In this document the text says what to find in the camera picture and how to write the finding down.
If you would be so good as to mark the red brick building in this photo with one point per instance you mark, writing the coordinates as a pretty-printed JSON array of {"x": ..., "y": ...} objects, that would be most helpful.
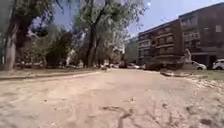
[{"x": 160, "y": 43}]

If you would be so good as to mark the row of parked cars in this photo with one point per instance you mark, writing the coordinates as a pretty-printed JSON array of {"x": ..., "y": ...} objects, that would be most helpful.
[{"x": 131, "y": 66}]

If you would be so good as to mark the row of trees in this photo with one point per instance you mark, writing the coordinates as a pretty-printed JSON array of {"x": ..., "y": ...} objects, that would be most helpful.
[{"x": 50, "y": 50}]

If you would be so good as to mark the stone kerb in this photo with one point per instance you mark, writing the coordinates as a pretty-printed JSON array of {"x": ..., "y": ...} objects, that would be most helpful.
[
  {"x": 50, "y": 75},
  {"x": 173, "y": 74}
]

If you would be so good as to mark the tall brick building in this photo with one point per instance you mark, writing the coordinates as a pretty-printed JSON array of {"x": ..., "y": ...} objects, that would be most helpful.
[{"x": 203, "y": 33}]

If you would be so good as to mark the large tree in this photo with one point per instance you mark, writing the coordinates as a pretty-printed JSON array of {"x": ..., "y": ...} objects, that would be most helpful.
[
  {"x": 91, "y": 43},
  {"x": 10, "y": 50}
]

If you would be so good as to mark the white car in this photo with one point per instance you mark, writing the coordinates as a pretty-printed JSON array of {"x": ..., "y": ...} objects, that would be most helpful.
[
  {"x": 199, "y": 65},
  {"x": 218, "y": 64}
]

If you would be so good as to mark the grass strip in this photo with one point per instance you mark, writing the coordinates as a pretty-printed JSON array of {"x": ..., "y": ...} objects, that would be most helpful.
[
  {"x": 40, "y": 71},
  {"x": 206, "y": 75}
]

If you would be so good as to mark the pale sandy path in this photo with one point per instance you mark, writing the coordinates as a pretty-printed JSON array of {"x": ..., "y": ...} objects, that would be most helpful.
[{"x": 110, "y": 96}]

